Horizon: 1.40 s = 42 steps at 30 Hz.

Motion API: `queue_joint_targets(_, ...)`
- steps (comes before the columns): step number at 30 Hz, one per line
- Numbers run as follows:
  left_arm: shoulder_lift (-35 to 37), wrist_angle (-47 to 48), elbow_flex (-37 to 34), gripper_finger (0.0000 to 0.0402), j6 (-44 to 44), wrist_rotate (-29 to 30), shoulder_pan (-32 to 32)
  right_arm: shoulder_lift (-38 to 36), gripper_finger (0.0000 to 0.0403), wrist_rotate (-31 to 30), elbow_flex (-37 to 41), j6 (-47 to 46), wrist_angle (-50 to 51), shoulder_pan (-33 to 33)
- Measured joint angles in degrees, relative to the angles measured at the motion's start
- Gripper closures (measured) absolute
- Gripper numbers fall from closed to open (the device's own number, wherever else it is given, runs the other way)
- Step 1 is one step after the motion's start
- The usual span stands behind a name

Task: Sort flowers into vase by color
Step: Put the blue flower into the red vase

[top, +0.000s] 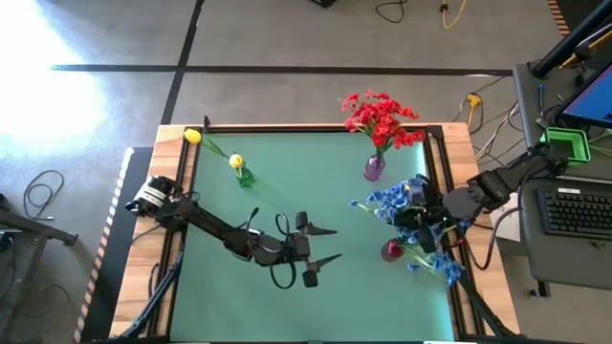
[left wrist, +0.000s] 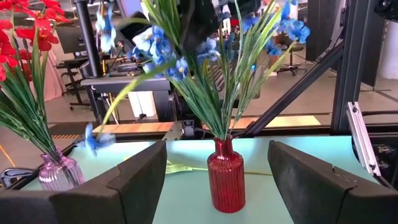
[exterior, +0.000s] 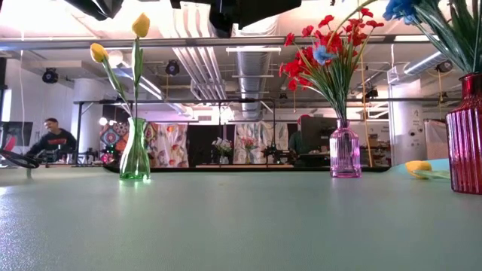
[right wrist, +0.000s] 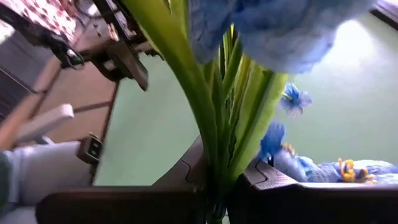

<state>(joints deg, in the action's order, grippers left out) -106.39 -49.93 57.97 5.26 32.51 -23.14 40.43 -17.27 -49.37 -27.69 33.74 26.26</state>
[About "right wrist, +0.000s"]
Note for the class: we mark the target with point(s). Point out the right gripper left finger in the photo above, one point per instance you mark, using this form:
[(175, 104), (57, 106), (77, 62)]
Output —
[(124, 205)]

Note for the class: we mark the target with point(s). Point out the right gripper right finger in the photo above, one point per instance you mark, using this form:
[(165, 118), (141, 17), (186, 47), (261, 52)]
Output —
[(311, 205)]

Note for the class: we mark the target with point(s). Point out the large blue flower bunch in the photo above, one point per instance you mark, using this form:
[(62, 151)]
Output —
[(326, 172)]

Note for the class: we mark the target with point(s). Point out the small blue flower bunch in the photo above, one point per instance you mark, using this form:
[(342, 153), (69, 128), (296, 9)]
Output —
[(196, 93)]

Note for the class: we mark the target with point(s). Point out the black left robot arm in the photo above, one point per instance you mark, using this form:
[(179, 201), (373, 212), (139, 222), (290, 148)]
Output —
[(124, 59)]

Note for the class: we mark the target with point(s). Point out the green table mat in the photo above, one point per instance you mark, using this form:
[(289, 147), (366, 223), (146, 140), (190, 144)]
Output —
[(149, 130)]

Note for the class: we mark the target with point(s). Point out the red dotted white cloth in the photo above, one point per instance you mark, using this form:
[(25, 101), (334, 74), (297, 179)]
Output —
[(37, 15)]

